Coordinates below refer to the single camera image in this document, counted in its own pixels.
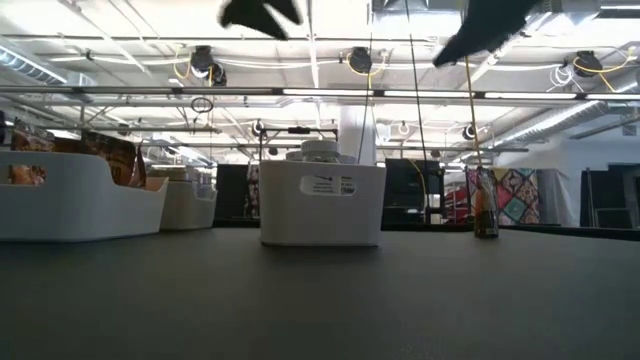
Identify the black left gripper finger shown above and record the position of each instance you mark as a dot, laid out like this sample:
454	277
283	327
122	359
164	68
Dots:
255	17
285	10

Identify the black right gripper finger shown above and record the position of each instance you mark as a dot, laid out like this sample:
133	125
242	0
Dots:
485	30

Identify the orange brown seasoning packet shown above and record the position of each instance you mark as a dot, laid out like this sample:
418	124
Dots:
115	155
30	140
486	210
140	172

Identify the white building column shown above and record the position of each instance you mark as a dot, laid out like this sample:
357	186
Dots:
350	135

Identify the colourful patchwork quilt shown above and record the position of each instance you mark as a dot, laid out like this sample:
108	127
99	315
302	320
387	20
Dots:
517	197

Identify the red shelf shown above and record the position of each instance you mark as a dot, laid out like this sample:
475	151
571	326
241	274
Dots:
457	205

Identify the white hanging cloth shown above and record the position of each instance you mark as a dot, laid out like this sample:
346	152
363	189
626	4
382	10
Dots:
555	197

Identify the white plastic bin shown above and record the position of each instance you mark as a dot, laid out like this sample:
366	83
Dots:
190	210
290	220
75	210

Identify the black partition fence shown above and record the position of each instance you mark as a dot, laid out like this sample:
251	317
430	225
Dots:
610	195

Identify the black stand frame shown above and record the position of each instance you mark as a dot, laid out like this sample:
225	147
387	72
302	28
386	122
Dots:
300	130

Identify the long light rail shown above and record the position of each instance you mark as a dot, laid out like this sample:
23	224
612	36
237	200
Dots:
150	91

